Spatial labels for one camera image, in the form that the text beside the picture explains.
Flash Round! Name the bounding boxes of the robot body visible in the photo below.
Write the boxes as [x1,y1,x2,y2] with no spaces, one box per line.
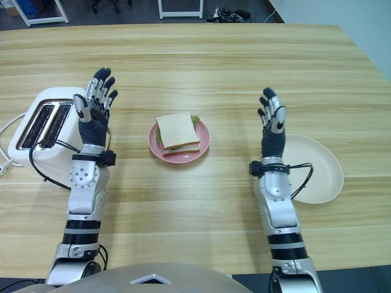
[17,263,255,293]

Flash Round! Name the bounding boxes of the bread slice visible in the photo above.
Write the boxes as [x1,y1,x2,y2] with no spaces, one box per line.
[161,141,201,157]
[155,112,202,151]

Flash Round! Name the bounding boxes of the black power strip with cables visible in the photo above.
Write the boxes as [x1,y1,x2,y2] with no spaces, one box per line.
[205,7,258,24]

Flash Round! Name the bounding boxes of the cream plate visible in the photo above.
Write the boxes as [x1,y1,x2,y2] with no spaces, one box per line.
[281,134,345,205]

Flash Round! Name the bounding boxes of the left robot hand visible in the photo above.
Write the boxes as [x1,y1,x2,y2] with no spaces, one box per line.
[73,67,119,156]

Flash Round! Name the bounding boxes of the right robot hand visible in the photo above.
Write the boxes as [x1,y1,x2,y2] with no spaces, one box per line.
[257,87,288,160]

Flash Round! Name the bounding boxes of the black cable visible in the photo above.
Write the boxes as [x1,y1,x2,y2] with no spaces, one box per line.
[288,162,315,200]
[28,139,82,187]

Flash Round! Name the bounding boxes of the white floor cable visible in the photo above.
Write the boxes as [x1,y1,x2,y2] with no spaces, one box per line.
[263,7,278,24]

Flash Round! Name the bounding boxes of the white table frame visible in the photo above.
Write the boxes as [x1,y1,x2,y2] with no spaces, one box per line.
[157,0,205,20]
[13,0,71,27]

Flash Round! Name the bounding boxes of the black office chair base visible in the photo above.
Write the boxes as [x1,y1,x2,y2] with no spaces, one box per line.
[90,0,133,13]

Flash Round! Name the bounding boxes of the pink plate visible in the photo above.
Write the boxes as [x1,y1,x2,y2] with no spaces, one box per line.
[148,118,211,165]

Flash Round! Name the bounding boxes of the white cord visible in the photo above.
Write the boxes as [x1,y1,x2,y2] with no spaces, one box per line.
[0,112,29,177]

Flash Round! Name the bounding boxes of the cream toaster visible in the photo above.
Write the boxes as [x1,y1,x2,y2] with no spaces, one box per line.
[7,86,112,190]

